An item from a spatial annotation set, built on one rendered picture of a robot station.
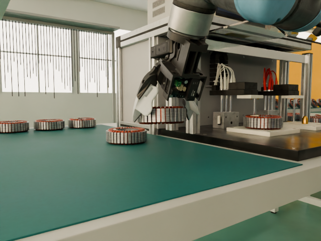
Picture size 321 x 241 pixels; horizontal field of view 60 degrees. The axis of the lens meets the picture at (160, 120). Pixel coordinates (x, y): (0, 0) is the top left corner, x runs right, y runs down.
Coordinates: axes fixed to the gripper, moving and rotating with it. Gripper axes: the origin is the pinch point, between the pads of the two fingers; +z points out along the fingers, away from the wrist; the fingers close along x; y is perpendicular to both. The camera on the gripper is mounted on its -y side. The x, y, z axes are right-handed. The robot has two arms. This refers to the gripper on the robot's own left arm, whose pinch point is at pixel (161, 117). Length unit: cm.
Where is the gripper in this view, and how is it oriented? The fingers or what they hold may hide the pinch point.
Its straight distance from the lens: 62.5
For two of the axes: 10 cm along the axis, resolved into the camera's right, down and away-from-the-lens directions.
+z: -2.0, 8.3, 5.3
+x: 9.2, -0.3, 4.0
